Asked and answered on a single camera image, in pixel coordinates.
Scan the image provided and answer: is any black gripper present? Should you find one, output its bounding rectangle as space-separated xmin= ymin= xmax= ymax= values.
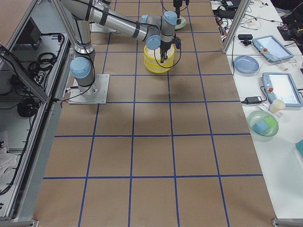
xmin=160 ymin=33 xmax=181 ymax=63

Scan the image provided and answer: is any yellow bamboo steamer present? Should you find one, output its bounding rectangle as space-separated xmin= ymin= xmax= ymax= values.
xmin=144 ymin=45 xmax=175 ymax=67
xmin=144 ymin=57 xmax=174 ymax=74

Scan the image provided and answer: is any light green plate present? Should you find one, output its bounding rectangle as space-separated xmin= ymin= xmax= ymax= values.
xmin=175 ymin=16 xmax=187 ymax=30

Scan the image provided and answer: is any blue plate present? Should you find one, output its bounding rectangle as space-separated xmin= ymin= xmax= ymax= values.
xmin=233 ymin=55 xmax=259 ymax=76

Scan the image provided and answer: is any black webcam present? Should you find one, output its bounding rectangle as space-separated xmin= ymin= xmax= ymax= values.
xmin=238 ymin=34 xmax=253 ymax=46

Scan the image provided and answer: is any black power adapter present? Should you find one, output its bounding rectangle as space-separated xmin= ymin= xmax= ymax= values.
xmin=241 ymin=96 xmax=266 ymax=105

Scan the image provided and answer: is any far teach pendant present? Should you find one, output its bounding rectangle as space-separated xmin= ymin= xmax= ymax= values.
xmin=252 ymin=35 xmax=294 ymax=62

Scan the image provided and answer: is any teach pendant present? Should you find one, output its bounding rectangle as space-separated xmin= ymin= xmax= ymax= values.
xmin=252 ymin=35 xmax=294 ymax=62
xmin=262 ymin=72 xmax=303 ymax=107

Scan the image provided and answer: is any green translucent bowl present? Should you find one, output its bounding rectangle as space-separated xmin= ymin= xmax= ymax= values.
xmin=247 ymin=110 xmax=279 ymax=142

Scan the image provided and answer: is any blue sponge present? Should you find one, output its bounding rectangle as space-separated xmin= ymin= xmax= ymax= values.
xmin=251 ymin=119 xmax=269 ymax=135

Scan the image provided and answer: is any paper cup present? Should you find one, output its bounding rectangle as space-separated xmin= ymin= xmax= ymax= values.
xmin=268 ymin=99 xmax=285 ymax=114

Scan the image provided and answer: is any near teach pendant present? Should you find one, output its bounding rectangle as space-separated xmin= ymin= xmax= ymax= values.
xmin=262 ymin=72 xmax=303 ymax=107

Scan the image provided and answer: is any green sponge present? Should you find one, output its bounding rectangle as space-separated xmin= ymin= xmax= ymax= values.
xmin=264 ymin=116 xmax=278 ymax=128

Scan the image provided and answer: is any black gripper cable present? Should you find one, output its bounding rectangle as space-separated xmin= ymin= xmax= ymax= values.
xmin=154 ymin=35 xmax=182 ymax=70

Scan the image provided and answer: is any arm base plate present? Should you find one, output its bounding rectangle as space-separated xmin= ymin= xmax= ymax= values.
xmin=68 ymin=74 xmax=110 ymax=105
xmin=90 ymin=21 xmax=116 ymax=33

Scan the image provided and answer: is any aluminium frame post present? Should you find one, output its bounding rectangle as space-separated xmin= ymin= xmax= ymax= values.
xmin=222 ymin=0 xmax=251 ymax=54

